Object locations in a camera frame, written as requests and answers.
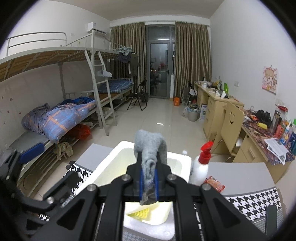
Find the white pump bottle red top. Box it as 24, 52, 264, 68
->
189, 141, 213, 186

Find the olive curtain left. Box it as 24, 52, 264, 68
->
111, 22, 147, 90

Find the red plastic bag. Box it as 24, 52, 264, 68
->
66, 124, 91, 140

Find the white styrofoam box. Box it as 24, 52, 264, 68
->
91, 140, 193, 241

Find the black folding chair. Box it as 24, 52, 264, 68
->
127, 79, 148, 111

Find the white metal bunk bed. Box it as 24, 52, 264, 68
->
1, 31, 132, 197

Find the dark grey pouch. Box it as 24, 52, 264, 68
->
265, 205, 278, 237

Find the olive curtain right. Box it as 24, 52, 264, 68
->
174, 22, 212, 97

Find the grey fuzzy cloth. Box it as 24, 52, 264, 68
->
134, 130, 167, 205

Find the yellow foam fruit net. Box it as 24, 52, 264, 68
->
127, 208, 150, 220

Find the houndstooth table mat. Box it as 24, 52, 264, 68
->
38, 161, 284, 241

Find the blue plaid quilt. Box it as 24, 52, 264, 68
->
21, 96, 96, 144

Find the anime girl wall poster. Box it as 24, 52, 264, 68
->
261, 66, 278, 94

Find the wooden desk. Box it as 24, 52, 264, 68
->
195, 83, 295, 183

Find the olive curtain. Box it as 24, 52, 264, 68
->
174, 22, 212, 97
111, 22, 147, 90

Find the wooden smiley chair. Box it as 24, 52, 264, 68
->
211, 102, 247, 163

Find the glass balcony door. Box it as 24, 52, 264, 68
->
146, 25, 175, 99

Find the white air conditioner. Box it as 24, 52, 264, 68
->
87, 22, 107, 36

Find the red snack packet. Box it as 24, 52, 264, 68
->
204, 176, 225, 193

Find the grey metal bucket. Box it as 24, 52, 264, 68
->
188, 104, 200, 121

